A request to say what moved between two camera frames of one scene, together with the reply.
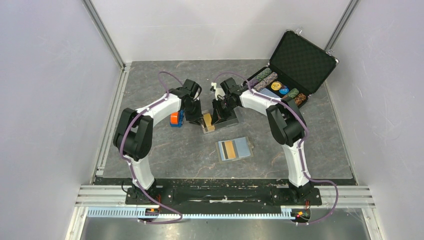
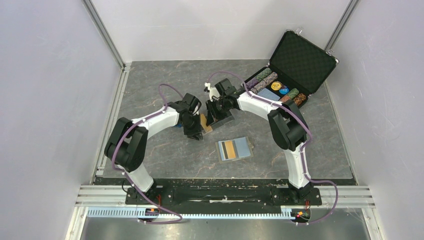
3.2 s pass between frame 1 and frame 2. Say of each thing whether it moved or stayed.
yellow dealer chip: stayed
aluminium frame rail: stayed
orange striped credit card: stayed
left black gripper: moved
